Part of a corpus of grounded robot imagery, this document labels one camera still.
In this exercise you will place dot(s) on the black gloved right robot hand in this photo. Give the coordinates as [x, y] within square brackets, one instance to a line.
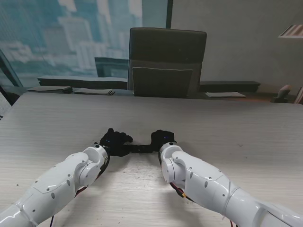
[162, 139]

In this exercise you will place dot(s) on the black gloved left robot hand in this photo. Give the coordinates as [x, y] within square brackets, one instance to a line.
[116, 144]

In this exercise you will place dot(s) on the black remote control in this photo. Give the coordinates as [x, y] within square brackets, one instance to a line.
[139, 148]

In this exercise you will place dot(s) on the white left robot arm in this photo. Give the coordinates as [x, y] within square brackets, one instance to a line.
[59, 186]

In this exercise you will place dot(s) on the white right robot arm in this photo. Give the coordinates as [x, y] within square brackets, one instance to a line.
[225, 182]

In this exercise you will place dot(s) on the grey paper stack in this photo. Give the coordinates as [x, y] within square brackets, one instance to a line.
[94, 91]

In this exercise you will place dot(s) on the long dark low bench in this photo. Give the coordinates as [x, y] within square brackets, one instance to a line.
[82, 81]

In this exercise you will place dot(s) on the white paper sheet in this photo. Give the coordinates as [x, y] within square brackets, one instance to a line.
[225, 94]

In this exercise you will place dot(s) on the short dark low bench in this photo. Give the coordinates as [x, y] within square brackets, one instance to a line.
[227, 86]

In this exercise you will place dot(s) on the dark grey folder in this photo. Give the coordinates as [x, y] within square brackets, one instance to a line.
[49, 89]

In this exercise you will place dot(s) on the dark office chair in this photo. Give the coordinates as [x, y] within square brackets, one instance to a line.
[165, 52]

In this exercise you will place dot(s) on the beige figurine ornament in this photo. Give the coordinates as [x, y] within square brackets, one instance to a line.
[282, 93]

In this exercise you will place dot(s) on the dark window frame post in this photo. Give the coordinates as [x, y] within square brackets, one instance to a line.
[169, 14]

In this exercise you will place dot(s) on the slanted dark window frame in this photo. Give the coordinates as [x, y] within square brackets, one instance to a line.
[9, 75]

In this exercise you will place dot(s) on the wooden frame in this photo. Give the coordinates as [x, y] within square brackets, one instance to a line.
[299, 95]

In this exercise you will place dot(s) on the wall shelf with books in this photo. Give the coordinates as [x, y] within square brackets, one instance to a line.
[292, 31]

